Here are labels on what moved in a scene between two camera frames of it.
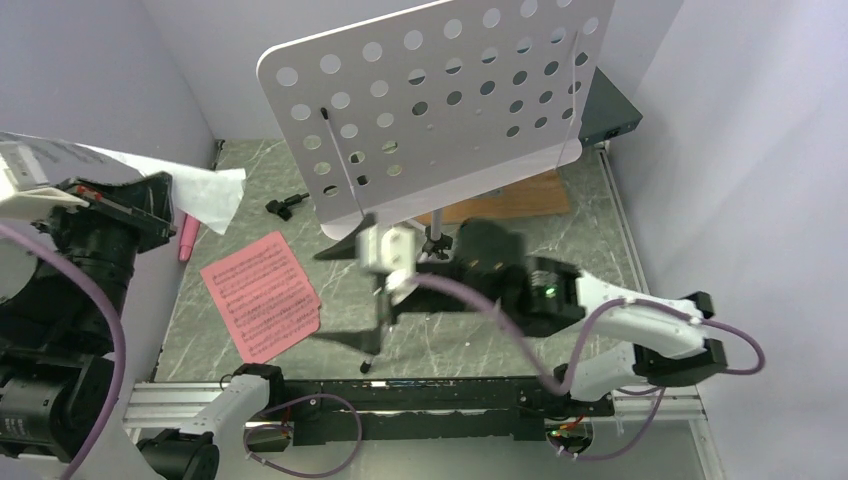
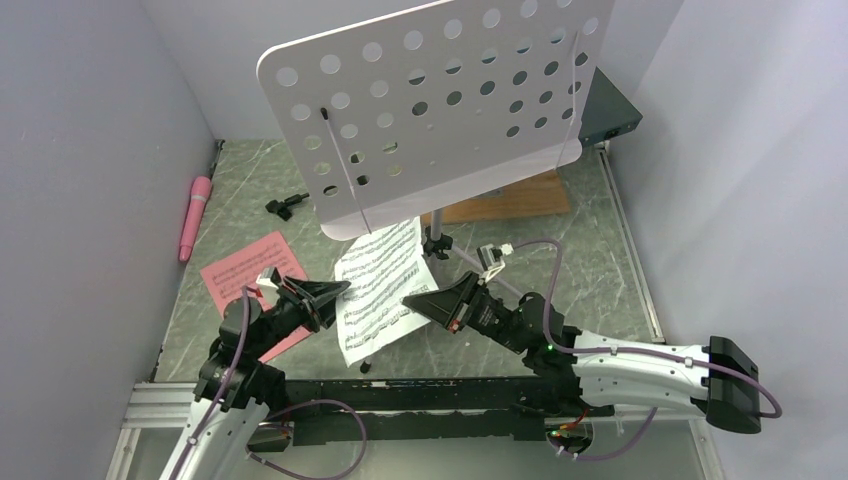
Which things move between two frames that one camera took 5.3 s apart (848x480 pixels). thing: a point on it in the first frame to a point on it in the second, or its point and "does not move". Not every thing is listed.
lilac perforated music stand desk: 411,106 does not move
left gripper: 145,204 to 315,301
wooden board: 544,194 does not move
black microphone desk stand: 282,208 does not move
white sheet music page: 209,197 to 382,268
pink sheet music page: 264,297 does not move
